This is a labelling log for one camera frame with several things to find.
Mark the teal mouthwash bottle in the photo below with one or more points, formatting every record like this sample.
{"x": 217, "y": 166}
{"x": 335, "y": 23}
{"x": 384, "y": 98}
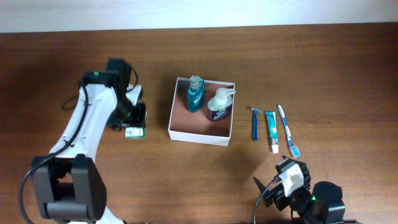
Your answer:
{"x": 195, "y": 95}

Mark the teal toothpaste tube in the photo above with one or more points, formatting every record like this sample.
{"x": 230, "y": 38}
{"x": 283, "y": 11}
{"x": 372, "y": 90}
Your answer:
{"x": 271, "y": 123}

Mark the green white soap bar box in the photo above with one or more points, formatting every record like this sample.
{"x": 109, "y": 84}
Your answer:
{"x": 135, "y": 133}

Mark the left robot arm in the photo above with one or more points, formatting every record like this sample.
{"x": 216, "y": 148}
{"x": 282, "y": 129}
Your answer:
{"x": 67, "y": 185}

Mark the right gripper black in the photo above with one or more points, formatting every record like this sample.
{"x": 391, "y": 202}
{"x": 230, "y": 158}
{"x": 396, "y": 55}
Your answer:
{"x": 278, "y": 193}

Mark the blue disposable razor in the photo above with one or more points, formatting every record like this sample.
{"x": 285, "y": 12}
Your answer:
{"x": 255, "y": 123}

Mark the blue white toothbrush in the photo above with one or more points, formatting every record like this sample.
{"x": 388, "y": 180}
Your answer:
{"x": 294, "y": 150}

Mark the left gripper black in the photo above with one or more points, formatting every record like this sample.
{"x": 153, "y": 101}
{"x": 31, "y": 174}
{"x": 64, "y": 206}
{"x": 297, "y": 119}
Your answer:
{"x": 137, "y": 116}

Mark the white open cardboard box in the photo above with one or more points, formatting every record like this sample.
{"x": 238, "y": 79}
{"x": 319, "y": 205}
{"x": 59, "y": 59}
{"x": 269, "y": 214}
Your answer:
{"x": 195, "y": 127}

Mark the dark blue pump soap bottle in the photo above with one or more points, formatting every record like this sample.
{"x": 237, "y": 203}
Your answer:
{"x": 220, "y": 106}

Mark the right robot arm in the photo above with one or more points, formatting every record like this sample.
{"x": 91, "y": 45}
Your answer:
{"x": 322, "y": 203}

